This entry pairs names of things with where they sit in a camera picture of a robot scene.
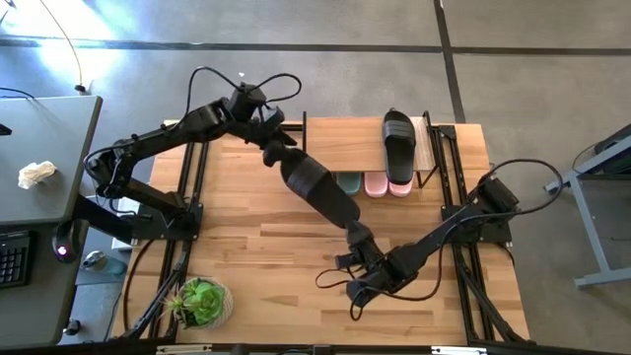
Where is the crumpled white tissue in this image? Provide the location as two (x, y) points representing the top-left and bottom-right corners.
(17, 160), (58, 191)

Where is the yellow floor cable with plug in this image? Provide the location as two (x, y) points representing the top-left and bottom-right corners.
(37, 0), (89, 96)

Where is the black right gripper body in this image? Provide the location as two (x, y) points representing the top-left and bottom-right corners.
(347, 243), (395, 297)

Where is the black equipment case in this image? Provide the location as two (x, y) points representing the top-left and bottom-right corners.
(589, 122), (631, 175)

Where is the dark curved cable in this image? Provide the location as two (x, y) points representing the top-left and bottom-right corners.
(121, 239), (155, 332)

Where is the black mounting pole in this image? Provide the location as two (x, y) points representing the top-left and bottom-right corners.
(73, 193), (144, 244)

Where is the pink rubber slide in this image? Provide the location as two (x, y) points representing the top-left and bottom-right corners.
(363, 171), (390, 199)
(387, 176), (416, 199)

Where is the black rubber slide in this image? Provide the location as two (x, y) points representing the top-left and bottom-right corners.
(279, 146), (362, 231)
(382, 108), (418, 187)

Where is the grey desk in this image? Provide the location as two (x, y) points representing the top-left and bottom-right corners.
(0, 95), (105, 349)

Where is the silver metal bracket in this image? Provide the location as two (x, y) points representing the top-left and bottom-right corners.
(156, 344), (214, 355)
(430, 345), (488, 355)

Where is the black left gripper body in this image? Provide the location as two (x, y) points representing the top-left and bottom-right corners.
(247, 120), (299, 150)

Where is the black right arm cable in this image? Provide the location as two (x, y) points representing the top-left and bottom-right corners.
(315, 158), (565, 322)

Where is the wooden shelf with black legs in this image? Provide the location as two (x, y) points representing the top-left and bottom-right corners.
(300, 111), (441, 194)

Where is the grey metal stand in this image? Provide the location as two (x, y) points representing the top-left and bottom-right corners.
(544, 122), (631, 291)

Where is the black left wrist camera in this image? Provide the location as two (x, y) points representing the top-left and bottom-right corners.
(258, 105), (287, 130)

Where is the green rubber slide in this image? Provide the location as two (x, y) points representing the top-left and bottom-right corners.
(335, 172), (363, 196)

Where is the bottle with metal cap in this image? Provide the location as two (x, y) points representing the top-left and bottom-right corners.
(80, 249), (128, 276)

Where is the black aluminium table frame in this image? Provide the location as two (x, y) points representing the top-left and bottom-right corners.
(117, 106), (533, 355)

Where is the black round device with light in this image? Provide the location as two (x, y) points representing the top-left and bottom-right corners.
(50, 220), (81, 264)

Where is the white flat box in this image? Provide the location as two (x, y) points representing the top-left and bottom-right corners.
(111, 194), (147, 251)

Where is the black keyboard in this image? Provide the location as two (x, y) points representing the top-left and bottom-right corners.
(0, 230), (33, 291)

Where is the potted green succulent plant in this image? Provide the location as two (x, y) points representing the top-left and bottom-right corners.
(161, 276), (236, 331)

